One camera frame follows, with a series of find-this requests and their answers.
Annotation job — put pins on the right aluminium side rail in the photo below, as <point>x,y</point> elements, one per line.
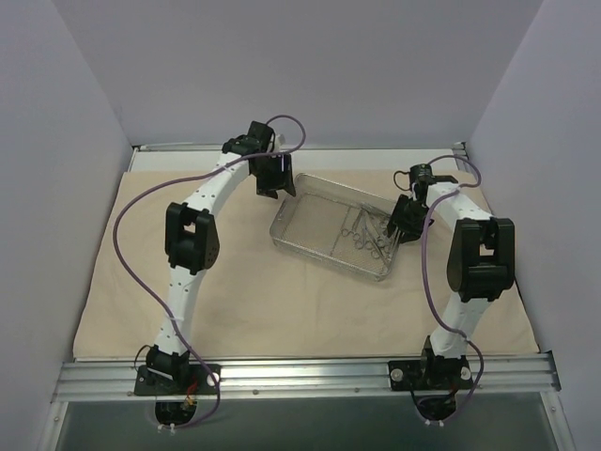
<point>459,149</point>

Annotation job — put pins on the steel ring-handled forceps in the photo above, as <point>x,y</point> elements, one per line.
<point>376,253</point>

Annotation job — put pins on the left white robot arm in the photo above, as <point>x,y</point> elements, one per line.
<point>192,242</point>

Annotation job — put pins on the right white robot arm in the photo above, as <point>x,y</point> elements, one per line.
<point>480,265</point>

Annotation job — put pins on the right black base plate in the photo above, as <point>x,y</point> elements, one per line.
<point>422,375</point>

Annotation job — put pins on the wire mesh instrument tray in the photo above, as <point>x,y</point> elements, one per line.
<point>310,225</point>

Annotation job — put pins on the steel scissors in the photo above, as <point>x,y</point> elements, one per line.
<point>358,228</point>

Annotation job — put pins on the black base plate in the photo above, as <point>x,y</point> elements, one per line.
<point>153,383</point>
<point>422,375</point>

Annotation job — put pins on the aluminium front rail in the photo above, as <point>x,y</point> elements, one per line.
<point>297,378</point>

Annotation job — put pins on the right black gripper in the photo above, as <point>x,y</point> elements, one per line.
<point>406,221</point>

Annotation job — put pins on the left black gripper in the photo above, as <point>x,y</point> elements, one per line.
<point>273,178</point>

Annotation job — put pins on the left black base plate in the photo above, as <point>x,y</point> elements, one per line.
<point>153,383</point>

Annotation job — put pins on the steel ring-handled clamp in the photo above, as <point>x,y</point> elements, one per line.
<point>371,242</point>

